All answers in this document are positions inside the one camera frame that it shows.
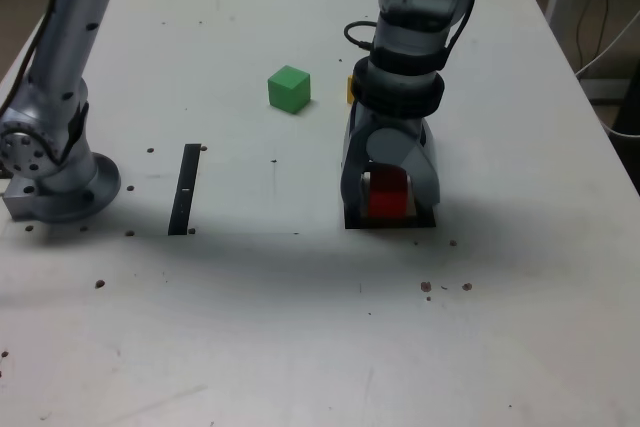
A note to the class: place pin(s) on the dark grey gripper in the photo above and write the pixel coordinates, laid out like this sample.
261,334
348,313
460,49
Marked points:
407,129

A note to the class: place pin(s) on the red cube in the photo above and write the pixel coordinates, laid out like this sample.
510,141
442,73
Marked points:
387,197

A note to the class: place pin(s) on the yellow cube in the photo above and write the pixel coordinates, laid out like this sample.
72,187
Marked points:
350,89

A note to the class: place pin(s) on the green cube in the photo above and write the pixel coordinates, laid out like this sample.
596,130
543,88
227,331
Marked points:
287,92

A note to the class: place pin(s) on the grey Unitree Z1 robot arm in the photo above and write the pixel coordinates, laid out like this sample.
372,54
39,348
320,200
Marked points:
50,167

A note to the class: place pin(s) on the black tape square outline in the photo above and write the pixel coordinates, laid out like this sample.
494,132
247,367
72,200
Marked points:
395,223

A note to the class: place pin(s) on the black tape strip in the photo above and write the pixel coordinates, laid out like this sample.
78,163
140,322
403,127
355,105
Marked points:
182,197

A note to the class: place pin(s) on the grey flat bar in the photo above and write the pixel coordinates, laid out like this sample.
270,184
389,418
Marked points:
605,89

